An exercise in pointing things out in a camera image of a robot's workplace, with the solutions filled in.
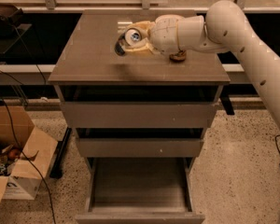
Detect middle grey drawer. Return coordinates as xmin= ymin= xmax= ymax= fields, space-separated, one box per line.
xmin=76 ymin=138 xmax=203 ymax=158

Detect top grey drawer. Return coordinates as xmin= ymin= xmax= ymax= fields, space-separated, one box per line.
xmin=61 ymin=102 xmax=217 ymax=128

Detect silver redbull can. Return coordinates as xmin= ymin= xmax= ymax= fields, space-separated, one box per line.
xmin=114 ymin=28 xmax=142 ymax=56

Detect dark device on left shelf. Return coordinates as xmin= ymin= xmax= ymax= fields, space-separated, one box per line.
xmin=0 ymin=5 xmax=32 ymax=56

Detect bottom open grey drawer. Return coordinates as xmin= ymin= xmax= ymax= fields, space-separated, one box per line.
xmin=76 ymin=158 xmax=205 ymax=224

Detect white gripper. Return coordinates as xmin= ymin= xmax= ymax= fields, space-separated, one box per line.
xmin=125 ymin=19 xmax=179 ymax=55

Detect black cable on floor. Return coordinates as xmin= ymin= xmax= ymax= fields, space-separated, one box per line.
xmin=0 ymin=63 xmax=58 ymax=224

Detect grey drawer cabinet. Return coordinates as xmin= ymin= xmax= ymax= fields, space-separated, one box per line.
xmin=48 ymin=8 xmax=231 ymax=224

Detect open cardboard box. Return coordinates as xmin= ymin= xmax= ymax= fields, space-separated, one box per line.
xmin=0 ymin=105 xmax=57 ymax=202

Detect black table leg base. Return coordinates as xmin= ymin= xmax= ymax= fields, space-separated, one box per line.
xmin=49 ymin=127 xmax=72 ymax=179

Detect snack bags in box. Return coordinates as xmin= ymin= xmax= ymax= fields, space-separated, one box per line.
xmin=0 ymin=145 xmax=21 ymax=176

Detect white bowl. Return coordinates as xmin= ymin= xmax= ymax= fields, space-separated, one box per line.
xmin=155 ymin=14 xmax=184 ymax=22

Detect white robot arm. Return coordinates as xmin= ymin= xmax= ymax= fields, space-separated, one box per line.
xmin=115 ymin=0 xmax=280 ymax=130

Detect gold soda can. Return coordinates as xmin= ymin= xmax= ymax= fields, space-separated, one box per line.
xmin=169 ymin=50 xmax=187 ymax=63

